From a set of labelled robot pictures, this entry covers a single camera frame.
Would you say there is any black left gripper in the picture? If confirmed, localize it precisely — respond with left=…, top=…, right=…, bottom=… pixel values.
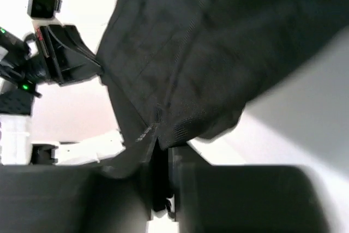
left=23, top=24, right=103, bottom=86

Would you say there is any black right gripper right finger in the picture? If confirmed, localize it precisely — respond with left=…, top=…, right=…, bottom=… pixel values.
left=169, top=146, right=330, bottom=232

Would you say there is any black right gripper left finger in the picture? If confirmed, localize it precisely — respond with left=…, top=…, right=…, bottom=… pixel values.
left=0, top=137, right=159, bottom=233

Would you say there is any black pleated skirt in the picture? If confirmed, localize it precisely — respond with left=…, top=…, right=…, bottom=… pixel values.
left=97, top=0, right=348, bottom=172

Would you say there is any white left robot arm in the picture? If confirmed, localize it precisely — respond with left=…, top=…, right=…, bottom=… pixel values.
left=1, top=24, right=123, bottom=165

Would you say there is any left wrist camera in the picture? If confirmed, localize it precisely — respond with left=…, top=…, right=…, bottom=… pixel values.
left=27, top=0, right=62, bottom=20

